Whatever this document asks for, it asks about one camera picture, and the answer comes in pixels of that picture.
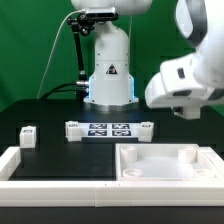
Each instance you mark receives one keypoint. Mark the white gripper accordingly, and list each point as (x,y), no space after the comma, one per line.
(186,107)

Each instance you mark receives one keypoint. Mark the white square tabletop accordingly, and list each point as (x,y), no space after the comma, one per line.
(167,162)

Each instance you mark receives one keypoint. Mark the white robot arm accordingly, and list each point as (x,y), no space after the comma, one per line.
(111,87)

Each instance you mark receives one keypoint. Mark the white U-shaped fence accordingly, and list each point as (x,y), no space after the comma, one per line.
(208,192)

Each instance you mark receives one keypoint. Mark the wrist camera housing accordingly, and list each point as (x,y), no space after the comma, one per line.
(178,79)

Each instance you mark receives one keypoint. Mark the black marker base plate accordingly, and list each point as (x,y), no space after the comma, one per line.
(110,130)

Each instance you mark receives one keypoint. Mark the black camera on stand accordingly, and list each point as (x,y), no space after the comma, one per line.
(100,13)

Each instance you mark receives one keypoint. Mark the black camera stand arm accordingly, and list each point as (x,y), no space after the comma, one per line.
(73,24)

